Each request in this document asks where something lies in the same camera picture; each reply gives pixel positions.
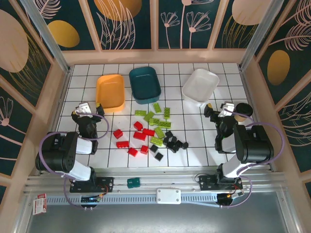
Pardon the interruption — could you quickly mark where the paper coffee cup black lid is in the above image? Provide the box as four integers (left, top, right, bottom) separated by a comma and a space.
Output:
234, 102, 254, 122

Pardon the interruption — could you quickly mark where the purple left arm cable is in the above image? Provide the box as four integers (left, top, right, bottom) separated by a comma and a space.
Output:
38, 110, 110, 209

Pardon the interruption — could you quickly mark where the white plastic container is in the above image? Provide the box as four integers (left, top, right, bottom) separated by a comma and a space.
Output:
182, 68, 221, 107

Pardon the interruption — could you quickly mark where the aluminium mounting rail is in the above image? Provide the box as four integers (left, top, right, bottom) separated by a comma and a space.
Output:
24, 169, 290, 194

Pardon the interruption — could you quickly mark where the teal plastic clamp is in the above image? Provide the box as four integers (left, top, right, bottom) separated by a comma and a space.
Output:
126, 177, 141, 189

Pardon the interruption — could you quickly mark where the grey slotted cable duct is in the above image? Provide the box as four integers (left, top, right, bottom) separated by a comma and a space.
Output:
46, 194, 219, 208

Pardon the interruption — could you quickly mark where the white plastic junction box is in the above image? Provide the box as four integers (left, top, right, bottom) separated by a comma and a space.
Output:
156, 188, 182, 205

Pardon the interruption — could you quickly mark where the aluminium frame post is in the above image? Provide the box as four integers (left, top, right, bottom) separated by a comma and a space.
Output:
239, 0, 291, 71
19, 0, 72, 73

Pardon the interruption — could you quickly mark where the aluminium side rail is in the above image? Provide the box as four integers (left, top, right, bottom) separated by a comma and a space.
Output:
239, 67, 276, 172
38, 67, 73, 177

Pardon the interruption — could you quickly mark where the teal plastic container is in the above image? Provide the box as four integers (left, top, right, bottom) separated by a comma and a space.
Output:
128, 66, 162, 105

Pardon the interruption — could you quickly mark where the orange plastic container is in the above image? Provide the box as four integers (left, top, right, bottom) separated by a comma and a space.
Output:
96, 74, 126, 114

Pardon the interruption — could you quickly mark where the red white small carton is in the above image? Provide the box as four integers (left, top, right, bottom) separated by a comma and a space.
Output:
33, 193, 48, 216

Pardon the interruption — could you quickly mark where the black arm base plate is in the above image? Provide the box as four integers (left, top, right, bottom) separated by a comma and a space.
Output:
69, 176, 115, 194
198, 174, 243, 192

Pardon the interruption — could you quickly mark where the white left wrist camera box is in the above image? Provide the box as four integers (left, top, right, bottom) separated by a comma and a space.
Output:
77, 102, 93, 117

